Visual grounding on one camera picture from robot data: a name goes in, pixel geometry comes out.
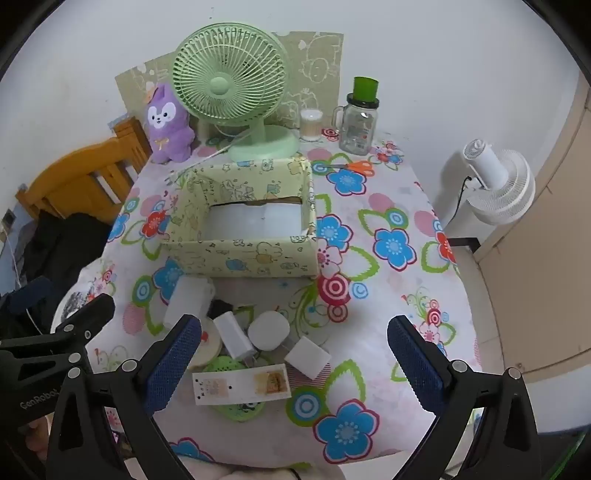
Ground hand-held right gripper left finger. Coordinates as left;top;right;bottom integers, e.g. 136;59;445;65
45;315;204;480

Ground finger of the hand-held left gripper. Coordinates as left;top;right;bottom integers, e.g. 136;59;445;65
9;276;55;315
0;294;116;370

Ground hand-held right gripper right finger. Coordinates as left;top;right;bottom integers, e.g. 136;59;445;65
387;315;541;480

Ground round cream pocket mirror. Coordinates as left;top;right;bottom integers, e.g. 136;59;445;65
189;318;225;370

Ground tall white power adapter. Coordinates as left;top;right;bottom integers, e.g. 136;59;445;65
164;275;215;330

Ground white charger with prongs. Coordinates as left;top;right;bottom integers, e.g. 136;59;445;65
213;311;257;361

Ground white remote control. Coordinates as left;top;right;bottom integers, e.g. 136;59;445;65
192;364;291;406

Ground green perforated panda case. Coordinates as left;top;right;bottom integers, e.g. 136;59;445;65
203;356;267;423

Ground round white plastic gadget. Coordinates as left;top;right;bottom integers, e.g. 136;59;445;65
248;311;291;354

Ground white rectangular block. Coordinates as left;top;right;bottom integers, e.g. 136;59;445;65
284;337;332;380

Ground green printed cardboard box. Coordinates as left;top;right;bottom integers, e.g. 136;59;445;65
159;157;320;279

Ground person's left hand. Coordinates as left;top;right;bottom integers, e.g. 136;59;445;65
18;415;51;462

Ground white printed cloth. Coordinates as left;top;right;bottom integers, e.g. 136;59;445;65
51;265;100;335

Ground dark clothing pile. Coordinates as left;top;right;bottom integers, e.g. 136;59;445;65
0;210;114;337

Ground floral tablecloth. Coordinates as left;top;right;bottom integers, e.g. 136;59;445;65
85;134;483;480

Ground wooden chair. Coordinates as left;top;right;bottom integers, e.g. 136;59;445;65
16;115;153;227

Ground beige wooden door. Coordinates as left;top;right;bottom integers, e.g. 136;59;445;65
475;69;591;384

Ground purple plush toy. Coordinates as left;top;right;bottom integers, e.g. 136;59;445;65
147;83;197;164

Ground white floor fan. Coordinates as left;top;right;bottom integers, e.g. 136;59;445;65
455;138;536;226

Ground glass mug jar green lid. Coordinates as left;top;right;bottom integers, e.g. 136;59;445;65
335;76;382;156

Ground cotton swab jar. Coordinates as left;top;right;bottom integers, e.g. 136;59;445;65
299;108;323;141

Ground green desk fan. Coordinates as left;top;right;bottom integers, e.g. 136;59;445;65
172;24;301;163

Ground black fan cable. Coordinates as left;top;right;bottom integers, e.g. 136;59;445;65
450;175;474;236

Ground orange handled scissors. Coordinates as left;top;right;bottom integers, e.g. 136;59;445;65
329;161;376;176

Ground white fan power cable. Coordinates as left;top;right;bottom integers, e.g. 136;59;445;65
164;129;254;183

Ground green printed wall sheet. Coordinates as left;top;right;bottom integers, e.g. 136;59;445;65
115;31;345;134

